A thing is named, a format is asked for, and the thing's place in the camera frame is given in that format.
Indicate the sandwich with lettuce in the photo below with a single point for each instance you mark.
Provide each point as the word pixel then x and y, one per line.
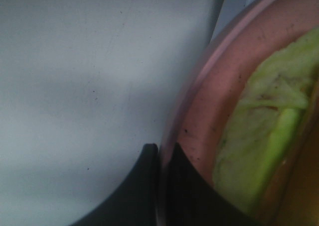
pixel 271 118

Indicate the pink round plate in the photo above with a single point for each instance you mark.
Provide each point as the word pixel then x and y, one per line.
pixel 210 94

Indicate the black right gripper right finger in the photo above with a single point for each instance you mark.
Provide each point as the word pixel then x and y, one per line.
pixel 190 201

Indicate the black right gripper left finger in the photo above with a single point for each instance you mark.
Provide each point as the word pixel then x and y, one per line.
pixel 133 203

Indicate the white microwave oven body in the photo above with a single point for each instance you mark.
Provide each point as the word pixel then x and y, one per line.
pixel 229 9

